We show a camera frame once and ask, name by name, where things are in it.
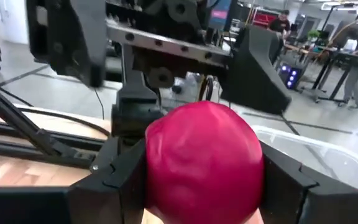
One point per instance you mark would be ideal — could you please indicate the computer with blue lights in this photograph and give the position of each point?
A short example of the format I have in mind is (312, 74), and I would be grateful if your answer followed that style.
(291, 76)

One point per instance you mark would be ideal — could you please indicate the black standing desk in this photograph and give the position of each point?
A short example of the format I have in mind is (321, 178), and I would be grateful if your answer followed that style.
(346, 57)

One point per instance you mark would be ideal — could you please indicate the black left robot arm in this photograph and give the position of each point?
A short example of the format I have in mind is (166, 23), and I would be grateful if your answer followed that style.
(135, 115)

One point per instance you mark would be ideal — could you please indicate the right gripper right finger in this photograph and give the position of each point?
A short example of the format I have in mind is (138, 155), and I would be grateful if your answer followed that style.
(284, 193)

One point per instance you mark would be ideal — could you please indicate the clear plastic bin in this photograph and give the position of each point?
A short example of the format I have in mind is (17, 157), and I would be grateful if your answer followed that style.
(322, 155)

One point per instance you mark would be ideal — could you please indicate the black frame strut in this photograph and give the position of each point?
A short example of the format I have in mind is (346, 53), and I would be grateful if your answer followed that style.
(17, 118)

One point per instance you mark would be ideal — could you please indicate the person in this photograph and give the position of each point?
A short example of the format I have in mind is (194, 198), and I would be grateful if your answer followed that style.
(357, 77)
(280, 25)

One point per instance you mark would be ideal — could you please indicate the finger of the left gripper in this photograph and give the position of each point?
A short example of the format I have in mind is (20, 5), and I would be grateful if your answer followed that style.
(259, 74)
(73, 40)

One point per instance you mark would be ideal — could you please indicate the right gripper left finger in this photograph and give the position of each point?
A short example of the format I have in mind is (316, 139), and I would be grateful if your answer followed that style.
(113, 202)

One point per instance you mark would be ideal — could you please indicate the red round toy fruit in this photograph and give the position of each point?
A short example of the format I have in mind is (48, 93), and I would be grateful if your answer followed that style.
(204, 161)

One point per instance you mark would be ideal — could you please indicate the black frame base rail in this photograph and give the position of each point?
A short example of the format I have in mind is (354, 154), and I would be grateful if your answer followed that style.
(11, 149)

